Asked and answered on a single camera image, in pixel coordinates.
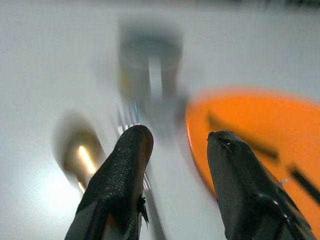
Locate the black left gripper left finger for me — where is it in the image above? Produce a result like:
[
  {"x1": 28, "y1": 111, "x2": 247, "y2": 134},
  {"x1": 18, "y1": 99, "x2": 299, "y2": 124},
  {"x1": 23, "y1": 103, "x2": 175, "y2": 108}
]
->
[{"x1": 64, "y1": 124, "x2": 155, "y2": 240}]

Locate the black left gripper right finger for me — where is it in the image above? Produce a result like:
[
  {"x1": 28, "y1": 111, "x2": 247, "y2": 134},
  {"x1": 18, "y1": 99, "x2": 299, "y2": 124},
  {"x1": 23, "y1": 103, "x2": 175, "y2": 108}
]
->
[{"x1": 206, "y1": 129, "x2": 318, "y2": 240}]

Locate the orange plate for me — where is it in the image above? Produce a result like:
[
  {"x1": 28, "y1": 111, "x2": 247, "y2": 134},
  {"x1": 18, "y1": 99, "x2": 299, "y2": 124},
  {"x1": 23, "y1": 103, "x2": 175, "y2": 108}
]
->
[{"x1": 184, "y1": 86, "x2": 320, "y2": 231}]

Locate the gold metal spoon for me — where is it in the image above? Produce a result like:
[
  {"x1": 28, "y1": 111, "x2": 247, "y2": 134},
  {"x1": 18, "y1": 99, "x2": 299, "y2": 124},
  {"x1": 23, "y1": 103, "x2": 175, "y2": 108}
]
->
[{"x1": 53, "y1": 112, "x2": 107, "y2": 195}]

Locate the silver metal fork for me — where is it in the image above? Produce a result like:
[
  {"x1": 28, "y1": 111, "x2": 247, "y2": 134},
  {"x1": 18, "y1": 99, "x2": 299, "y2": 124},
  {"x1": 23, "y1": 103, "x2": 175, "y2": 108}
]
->
[{"x1": 109, "y1": 99, "x2": 168, "y2": 240}]

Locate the grey ceramic mug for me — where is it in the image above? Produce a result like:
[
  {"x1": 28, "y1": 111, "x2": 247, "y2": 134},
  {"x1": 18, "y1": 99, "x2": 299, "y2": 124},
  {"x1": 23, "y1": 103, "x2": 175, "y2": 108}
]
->
[{"x1": 117, "y1": 18, "x2": 185, "y2": 137}]

